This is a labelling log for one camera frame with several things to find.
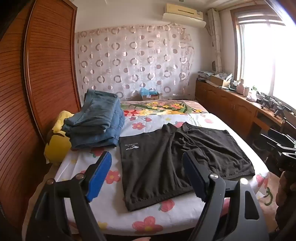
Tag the green yellow floral blanket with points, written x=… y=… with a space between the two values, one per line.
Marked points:
x=159 y=107

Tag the white air conditioner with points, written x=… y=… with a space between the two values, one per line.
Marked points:
x=183 y=14

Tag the wooden slatted wardrobe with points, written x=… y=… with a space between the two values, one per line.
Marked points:
x=34 y=81

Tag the white floral bed sheet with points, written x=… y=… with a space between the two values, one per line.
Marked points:
x=161 y=222

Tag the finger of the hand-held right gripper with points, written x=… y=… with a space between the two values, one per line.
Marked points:
x=283 y=135
x=272 y=143

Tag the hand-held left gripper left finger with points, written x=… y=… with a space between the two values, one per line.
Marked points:
x=99 y=176

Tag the long wooden cabinet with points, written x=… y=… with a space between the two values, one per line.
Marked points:
x=229 y=106

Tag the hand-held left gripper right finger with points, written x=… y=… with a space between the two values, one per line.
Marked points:
x=196 y=176

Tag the window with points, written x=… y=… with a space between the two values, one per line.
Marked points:
x=266 y=51

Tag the patterned cloth pile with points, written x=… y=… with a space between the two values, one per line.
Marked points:
x=215 y=74

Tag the person's dark clothing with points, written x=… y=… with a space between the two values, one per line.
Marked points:
x=286 y=204

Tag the pink floral blanket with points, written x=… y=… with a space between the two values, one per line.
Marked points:
x=266 y=190

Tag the black tools on cabinet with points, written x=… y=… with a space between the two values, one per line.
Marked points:
x=272 y=104

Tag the patterned window curtain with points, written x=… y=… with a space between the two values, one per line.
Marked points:
x=216 y=39

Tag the black pants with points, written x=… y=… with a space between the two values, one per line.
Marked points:
x=157 y=166

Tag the open cardboard box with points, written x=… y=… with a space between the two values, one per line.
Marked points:
x=218 y=80

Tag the grey-blue folded jeans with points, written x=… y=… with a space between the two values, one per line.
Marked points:
x=97 y=111

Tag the cardboard box with blue items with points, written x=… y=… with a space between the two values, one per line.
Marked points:
x=149 y=94

